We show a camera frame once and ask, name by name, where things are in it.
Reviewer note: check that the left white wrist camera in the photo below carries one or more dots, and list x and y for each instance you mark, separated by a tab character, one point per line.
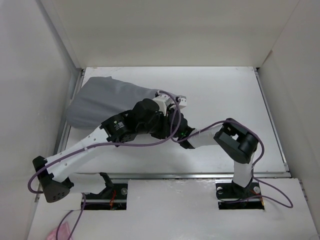
164	101

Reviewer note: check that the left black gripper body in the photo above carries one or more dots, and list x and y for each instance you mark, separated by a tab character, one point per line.
157	128

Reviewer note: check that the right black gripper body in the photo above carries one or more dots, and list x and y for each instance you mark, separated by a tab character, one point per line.
175	135

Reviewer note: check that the grey pillowcase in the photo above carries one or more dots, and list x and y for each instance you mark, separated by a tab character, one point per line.
101	98

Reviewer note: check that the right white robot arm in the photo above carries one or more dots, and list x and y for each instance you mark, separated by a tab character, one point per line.
237	141

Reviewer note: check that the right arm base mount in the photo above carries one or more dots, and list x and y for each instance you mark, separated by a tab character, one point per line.
233	197

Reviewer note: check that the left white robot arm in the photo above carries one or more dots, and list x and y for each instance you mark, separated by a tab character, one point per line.
58	175

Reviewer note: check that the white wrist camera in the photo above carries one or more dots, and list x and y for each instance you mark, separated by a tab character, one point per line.
164	101
182	101

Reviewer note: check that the pink cloth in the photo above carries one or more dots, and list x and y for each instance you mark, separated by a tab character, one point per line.
64	233

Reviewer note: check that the metal rail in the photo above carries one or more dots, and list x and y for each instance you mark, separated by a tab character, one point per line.
263	175

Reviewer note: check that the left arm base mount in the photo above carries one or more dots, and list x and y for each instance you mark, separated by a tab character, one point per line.
112	197

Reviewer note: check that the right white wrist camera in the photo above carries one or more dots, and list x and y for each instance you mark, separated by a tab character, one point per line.
182	101

